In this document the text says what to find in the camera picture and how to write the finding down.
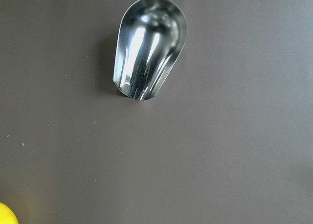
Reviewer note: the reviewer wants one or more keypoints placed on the whole yellow lemon upper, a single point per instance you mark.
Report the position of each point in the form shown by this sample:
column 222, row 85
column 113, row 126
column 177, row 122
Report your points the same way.
column 7, row 216

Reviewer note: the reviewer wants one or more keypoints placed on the steel ice scoop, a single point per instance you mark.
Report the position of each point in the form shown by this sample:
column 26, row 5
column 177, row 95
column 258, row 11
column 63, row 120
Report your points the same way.
column 151, row 37

